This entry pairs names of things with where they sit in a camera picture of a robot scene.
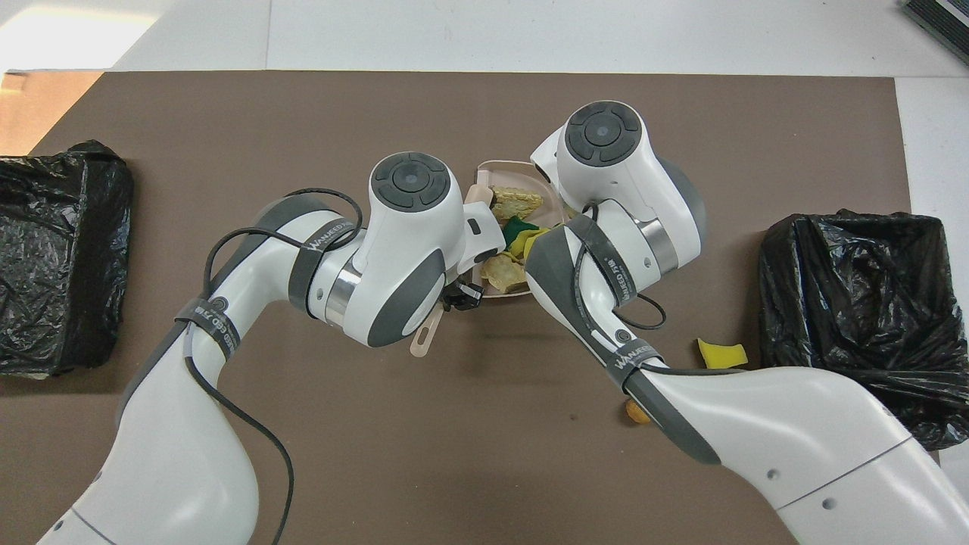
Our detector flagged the dark ribbed panel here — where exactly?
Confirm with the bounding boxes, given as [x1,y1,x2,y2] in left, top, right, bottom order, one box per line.
[899,0,969,65]

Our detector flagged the beige plastic dustpan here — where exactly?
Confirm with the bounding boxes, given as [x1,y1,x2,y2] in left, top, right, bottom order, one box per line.
[471,159,569,300]

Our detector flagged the black bag covered cardboard box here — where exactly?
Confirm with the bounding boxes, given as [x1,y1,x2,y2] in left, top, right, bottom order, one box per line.
[0,140,135,377]

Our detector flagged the striped croissant bread piece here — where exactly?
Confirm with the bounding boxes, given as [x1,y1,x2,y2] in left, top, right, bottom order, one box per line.
[481,254,531,294]

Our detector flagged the yellow sponge piece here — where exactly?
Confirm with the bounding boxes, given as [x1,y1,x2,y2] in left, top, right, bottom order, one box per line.
[697,338,749,372]
[506,227,553,260]

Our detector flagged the brown table mat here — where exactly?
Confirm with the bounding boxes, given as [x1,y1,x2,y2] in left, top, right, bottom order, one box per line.
[0,71,949,545]

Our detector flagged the rumpled black trash bag bin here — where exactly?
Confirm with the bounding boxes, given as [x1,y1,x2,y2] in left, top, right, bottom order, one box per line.
[759,210,969,462]

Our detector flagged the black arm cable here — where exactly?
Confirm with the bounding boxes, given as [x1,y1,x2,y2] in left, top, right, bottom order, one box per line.
[572,201,750,375]
[184,188,364,545]

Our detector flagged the beige hand brush black bristles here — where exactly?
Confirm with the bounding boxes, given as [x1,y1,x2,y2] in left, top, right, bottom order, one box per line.
[410,184,494,358]

